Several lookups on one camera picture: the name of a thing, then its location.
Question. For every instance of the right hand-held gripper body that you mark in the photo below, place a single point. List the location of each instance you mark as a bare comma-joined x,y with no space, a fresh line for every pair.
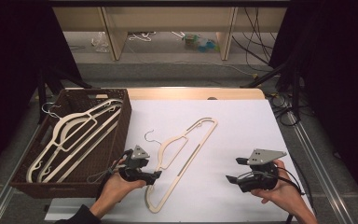
262,182

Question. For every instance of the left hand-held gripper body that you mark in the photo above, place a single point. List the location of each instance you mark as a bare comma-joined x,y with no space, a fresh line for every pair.
133,166

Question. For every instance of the cream wooden clothes hanger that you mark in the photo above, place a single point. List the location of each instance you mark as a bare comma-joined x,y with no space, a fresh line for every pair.
172,189
62,123

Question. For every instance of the brown wicker basket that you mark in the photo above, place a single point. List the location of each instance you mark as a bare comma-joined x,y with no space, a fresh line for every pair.
102,158

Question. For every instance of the person's right hand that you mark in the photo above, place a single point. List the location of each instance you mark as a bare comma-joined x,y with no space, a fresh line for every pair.
284,194

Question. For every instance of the person's left hand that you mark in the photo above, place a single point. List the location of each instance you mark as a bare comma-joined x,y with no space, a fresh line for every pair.
115,189

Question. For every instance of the white table mat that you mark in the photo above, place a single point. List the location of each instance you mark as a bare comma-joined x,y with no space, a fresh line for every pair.
248,124

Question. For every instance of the black tripod stand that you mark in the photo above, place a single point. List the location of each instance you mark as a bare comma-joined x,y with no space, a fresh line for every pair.
287,74
48,84

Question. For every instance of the colourful toy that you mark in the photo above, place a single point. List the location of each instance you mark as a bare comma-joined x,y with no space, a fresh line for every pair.
200,43

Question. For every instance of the black curtain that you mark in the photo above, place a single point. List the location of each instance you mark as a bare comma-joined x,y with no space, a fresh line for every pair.
338,77
15,62

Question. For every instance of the clear plastic bag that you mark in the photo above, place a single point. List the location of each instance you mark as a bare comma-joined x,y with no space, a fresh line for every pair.
100,42

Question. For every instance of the beige wooden shelf unit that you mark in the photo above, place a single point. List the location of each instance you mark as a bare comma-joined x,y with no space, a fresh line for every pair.
167,18

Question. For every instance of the metal floor rail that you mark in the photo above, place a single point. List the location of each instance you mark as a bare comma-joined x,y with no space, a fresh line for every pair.
3,199
320,168

